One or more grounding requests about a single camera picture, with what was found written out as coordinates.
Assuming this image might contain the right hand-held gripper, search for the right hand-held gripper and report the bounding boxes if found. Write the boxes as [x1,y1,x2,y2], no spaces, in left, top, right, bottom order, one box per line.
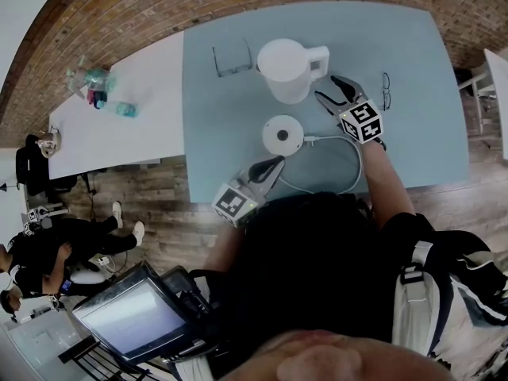
[314,75,386,146]

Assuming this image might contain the white office chair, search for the white office chair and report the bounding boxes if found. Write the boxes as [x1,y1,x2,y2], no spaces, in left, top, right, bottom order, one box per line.
[67,260,116,287]

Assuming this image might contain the white electric kettle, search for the white electric kettle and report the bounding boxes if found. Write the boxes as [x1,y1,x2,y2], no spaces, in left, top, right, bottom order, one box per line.
[256,37,330,106]

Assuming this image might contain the black monitor mount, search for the black monitor mount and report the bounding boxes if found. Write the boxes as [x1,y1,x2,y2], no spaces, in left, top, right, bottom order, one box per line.
[158,265,223,363]

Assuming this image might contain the black office chair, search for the black office chair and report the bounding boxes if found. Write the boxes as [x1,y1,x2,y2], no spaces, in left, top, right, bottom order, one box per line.
[14,134,80,198]

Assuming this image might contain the black and white jacket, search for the black and white jacket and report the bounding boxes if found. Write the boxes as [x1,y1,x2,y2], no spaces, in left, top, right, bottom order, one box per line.
[432,230,508,329]

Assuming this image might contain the black framed eyeglasses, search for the black framed eyeglasses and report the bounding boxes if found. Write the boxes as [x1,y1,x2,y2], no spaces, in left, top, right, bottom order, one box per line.
[380,72,393,113]
[211,37,253,79]

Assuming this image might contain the white table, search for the white table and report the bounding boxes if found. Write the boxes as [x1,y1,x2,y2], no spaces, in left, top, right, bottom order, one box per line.
[48,30,187,181]
[483,48,508,129]

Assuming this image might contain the white round kettle base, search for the white round kettle base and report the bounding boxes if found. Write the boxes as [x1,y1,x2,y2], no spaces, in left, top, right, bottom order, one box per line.
[261,114,305,157]

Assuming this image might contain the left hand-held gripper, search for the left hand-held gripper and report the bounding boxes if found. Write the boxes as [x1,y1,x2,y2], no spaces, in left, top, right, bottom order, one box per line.
[211,155,287,229]

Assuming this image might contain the pink and navy cloth bundle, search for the pink and navy cloth bundle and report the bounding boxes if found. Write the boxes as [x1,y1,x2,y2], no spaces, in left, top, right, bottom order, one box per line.
[85,88,109,110]

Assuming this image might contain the silver metal teapot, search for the silver metal teapot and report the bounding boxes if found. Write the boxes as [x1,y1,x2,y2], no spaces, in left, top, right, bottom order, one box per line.
[37,127,64,159]

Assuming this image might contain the person's torso in black shirt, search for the person's torso in black shirt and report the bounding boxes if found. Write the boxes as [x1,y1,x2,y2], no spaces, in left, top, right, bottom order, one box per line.
[202,191,437,348]

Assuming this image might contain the person's right forearm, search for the person's right forearm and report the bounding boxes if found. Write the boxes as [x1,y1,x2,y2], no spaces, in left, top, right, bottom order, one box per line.
[361,139,418,232]

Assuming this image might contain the white power cable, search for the white power cable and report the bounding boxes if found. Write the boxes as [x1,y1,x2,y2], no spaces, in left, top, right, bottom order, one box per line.
[277,134,364,196]

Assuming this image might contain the black wire rack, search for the black wire rack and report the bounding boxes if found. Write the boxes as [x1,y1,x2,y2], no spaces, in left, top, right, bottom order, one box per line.
[57,337,175,381]

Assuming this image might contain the person's left forearm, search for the person's left forearm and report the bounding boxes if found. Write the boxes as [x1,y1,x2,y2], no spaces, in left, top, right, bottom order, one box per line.
[204,222,249,271]

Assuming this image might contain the person's head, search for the person's head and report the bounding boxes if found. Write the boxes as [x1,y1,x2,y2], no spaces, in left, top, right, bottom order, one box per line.
[225,329,453,381]

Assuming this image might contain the clear green plastic bottle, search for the clear green plastic bottle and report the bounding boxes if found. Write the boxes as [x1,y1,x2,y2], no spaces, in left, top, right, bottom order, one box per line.
[66,55,118,98]

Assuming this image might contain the clear bottle with blue liquid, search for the clear bottle with blue liquid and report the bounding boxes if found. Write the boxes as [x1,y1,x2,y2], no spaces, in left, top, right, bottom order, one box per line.
[103,99,140,119]

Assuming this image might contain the grey shoulder strap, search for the grey shoulder strap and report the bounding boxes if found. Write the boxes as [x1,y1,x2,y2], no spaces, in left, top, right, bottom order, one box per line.
[391,240,456,359]
[174,355,215,381]

